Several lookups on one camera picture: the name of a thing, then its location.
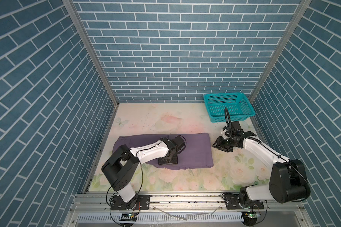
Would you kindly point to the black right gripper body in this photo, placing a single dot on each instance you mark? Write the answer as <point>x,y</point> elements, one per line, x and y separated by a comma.
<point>226,144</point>

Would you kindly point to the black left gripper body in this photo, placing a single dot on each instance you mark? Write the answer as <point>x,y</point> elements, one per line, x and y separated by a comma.
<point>173,160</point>

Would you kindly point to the purple trousers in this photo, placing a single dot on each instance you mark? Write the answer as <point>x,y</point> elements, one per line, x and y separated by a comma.
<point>197,154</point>

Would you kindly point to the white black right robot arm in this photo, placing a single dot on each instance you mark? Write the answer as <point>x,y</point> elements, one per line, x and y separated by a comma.
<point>288,179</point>

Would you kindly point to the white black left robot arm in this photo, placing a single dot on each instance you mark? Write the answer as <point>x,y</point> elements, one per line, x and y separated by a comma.
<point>120,168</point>

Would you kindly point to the teal plastic mesh basket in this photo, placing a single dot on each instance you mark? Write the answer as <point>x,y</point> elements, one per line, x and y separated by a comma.
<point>237,104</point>

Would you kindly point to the left green circuit board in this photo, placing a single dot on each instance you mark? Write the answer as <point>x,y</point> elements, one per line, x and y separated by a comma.
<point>129,217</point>

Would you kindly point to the green circuit board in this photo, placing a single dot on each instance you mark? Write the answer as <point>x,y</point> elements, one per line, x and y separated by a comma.
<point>129,217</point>
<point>249,218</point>

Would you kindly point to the right green circuit board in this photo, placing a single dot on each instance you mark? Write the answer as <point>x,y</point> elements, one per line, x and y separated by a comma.
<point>249,218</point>

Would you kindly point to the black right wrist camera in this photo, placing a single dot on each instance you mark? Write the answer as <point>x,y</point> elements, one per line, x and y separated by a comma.
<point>233,129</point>

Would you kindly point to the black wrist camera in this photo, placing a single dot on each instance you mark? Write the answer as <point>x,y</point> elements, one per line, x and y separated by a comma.
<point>233,129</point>
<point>180,143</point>

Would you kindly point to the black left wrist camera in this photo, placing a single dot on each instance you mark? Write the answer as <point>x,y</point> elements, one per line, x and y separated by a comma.
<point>180,143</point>

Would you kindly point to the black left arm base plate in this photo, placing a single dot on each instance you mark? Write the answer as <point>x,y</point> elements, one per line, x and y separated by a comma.
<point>139,202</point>

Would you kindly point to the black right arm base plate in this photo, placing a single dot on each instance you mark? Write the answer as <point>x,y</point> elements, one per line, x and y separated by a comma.
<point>230,200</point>

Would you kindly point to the white slotted cable duct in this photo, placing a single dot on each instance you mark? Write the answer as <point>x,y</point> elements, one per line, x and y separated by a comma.
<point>162,218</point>

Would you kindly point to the aluminium front mounting rail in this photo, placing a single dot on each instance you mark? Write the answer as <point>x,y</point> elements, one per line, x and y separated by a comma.
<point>274,214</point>

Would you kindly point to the aluminium right rear corner post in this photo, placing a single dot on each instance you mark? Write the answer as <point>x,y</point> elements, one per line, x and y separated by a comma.
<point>297,16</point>

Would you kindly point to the aluminium corner post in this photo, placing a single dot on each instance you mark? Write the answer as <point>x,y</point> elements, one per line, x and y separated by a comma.
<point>74,15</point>
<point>297,16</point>

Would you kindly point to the aluminium left rear corner post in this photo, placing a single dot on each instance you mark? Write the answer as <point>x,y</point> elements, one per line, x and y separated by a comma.
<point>74,15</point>

